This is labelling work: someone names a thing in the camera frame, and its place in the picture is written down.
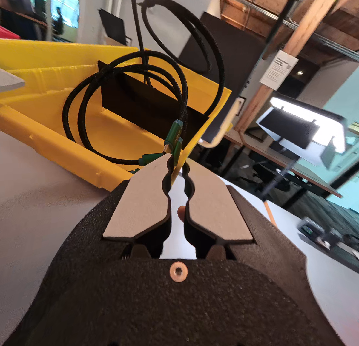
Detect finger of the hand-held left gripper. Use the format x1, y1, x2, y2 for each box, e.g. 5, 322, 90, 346
0, 68, 26, 93

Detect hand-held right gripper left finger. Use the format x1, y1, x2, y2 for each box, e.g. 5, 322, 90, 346
103, 153, 172, 242

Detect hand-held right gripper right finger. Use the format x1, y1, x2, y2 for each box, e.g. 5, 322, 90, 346
184, 158, 254, 244

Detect yellow plastic bin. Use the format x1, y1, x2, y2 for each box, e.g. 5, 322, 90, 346
0, 38, 233, 192

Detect braided HDMI cable green plugs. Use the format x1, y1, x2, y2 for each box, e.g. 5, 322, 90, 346
62, 50, 189, 174

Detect black bin divider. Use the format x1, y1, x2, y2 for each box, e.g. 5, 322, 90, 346
97, 60, 210, 142

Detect dark electronic device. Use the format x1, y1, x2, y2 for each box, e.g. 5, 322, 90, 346
297, 217, 359, 268

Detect black background panel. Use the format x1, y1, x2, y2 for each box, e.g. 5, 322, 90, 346
98, 8, 132, 46

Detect white paper notice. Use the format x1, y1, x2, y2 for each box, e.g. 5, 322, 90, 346
259, 50, 299, 90

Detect black stand pole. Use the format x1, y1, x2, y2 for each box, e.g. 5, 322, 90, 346
264, 0, 300, 44

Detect wooden post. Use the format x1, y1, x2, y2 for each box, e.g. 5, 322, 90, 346
235, 0, 354, 139

